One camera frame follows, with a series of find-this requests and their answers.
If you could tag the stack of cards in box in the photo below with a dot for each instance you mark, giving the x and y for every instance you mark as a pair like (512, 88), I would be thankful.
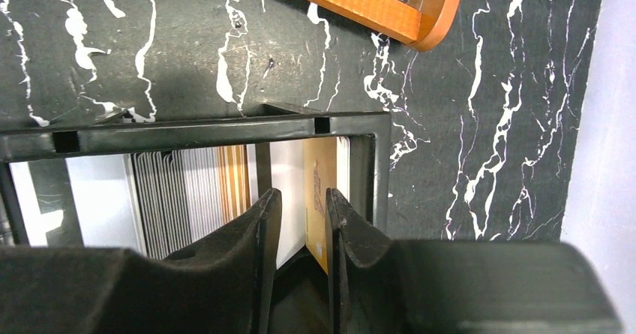
(156, 203)

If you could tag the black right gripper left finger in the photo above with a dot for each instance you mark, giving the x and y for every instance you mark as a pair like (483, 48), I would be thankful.
(221, 283)

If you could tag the orange wooden shelf rack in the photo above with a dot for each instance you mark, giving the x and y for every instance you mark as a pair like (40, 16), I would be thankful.
(419, 24)

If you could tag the black card box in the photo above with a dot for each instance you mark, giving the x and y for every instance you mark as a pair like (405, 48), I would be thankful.
(370, 130)

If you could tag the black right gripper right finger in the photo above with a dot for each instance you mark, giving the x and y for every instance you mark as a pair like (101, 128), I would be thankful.
(383, 285)

